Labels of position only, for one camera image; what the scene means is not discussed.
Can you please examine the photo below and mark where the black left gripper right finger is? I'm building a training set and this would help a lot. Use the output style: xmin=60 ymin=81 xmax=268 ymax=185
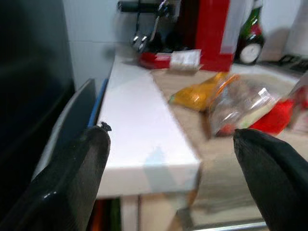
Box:
xmin=233 ymin=128 xmax=308 ymax=231

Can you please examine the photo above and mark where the yellow snack bag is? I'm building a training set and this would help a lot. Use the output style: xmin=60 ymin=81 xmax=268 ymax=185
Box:
xmin=168 ymin=72 xmax=229 ymax=112

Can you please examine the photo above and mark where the blue flat board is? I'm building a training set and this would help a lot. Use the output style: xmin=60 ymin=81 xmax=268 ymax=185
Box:
xmin=87 ymin=78 xmax=109 ymax=128

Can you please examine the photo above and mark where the grey folded board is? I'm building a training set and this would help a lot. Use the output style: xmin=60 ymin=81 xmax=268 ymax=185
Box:
xmin=31 ymin=78 xmax=97 ymax=181

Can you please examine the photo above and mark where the black refrigerator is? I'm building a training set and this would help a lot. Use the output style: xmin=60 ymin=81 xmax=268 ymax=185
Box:
xmin=0 ymin=0 xmax=75 ymax=215

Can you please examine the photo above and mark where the red coffee machine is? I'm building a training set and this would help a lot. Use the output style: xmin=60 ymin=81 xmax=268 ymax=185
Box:
xmin=141 ymin=0 xmax=244 ymax=72

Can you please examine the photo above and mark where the hanging black kitchen utensil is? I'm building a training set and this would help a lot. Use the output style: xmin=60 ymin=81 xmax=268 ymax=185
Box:
xmin=148 ymin=0 xmax=170 ymax=49
xmin=129 ymin=0 xmax=148 ymax=52

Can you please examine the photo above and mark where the clear plastic food bag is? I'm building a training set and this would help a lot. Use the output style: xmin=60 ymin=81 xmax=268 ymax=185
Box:
xmin=208 ymin=74 xmax=283 ymax=138

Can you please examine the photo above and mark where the white counter top slab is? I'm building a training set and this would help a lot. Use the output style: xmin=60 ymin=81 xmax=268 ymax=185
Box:
xmin=97 ymin=54 xmax=202 ymax=199

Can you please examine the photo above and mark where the black stovetop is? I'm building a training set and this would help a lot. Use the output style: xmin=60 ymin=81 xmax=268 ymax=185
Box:
xmin=259 ymin=54 xmax=308 ymax=73

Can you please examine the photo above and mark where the silver drawer handle bar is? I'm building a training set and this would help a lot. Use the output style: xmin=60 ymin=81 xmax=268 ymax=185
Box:
xmin=192 ymin=221 xmax=268 ymax=231

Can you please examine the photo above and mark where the red food package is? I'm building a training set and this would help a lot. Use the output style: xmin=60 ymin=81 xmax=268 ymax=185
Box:
xmin=249 ymin=86 xmax=308 ymax=134

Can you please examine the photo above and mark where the wooden cutting board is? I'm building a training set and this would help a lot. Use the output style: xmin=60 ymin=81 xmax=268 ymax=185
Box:
xmin=150 ymin=68 xmax=308 ymax=216

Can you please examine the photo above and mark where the black wall utensil rail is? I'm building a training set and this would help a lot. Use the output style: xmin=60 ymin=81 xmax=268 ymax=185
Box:
xmin=117 ymin=0 xmax=183 ymax=13

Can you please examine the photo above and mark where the dark green glass bottle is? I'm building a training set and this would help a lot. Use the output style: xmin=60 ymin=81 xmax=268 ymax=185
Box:
xmin=234 ymin=0 xmax=265 ymax=65

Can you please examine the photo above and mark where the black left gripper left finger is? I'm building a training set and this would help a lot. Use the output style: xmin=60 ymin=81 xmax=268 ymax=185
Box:
xmin=0 ymin=122 xmax=112 ymax=231

